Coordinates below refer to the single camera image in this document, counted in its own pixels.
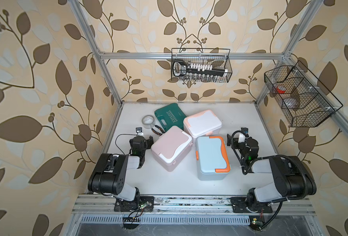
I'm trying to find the pink first aid box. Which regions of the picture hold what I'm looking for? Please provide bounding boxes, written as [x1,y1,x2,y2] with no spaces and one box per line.
[151,126,193,172]

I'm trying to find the right wire basket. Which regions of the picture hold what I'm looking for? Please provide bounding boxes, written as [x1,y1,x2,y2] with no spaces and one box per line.
[264,61,343,128]

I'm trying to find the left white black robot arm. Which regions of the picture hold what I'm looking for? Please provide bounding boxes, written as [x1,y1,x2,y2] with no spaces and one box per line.
[87,135,154,212]

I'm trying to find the green plastic tool case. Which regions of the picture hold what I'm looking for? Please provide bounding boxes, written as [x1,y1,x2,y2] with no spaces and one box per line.
[154,103,187,131]

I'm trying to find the red tape roll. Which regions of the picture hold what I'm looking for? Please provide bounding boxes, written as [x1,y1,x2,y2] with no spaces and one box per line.
[276,85,287,94]

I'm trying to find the orange black pliers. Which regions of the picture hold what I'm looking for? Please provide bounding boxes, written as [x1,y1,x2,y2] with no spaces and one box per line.
[151,125,165,136]

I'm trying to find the wire basket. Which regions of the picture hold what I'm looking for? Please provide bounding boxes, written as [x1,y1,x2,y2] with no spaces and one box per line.
[171,47,233,83]
[264,61,343,128]

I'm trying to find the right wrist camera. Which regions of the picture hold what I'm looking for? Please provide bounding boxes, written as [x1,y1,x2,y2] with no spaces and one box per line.
[238,127,250,143]

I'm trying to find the grey duct tape roll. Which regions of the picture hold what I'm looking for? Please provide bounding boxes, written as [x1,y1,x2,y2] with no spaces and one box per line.
[142,115,156,129]

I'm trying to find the blue box orange trim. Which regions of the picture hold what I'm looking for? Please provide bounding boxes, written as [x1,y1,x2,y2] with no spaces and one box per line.
[196,136,231,181]

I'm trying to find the back wire basket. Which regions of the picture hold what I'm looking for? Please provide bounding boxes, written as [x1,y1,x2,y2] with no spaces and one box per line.
[171,47,233,83]

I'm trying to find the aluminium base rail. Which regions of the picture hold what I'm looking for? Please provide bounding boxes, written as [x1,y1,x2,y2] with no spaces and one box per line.
[72,194,316,216]

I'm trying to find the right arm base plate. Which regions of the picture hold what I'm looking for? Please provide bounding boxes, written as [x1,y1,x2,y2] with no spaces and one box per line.
[230,197,273,214]

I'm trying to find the white box pink trim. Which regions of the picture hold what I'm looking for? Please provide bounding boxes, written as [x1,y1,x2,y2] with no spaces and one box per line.
[183,110,222,139]

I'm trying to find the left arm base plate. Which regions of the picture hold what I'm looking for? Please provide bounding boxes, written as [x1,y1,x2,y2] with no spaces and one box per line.
[114,195,154,212]

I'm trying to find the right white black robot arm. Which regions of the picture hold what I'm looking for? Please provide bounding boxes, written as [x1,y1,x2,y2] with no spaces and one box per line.
[227,130,317,213]

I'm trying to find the black socket set rail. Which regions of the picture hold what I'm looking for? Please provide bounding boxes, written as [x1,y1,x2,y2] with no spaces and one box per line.
[171,60,229,77]

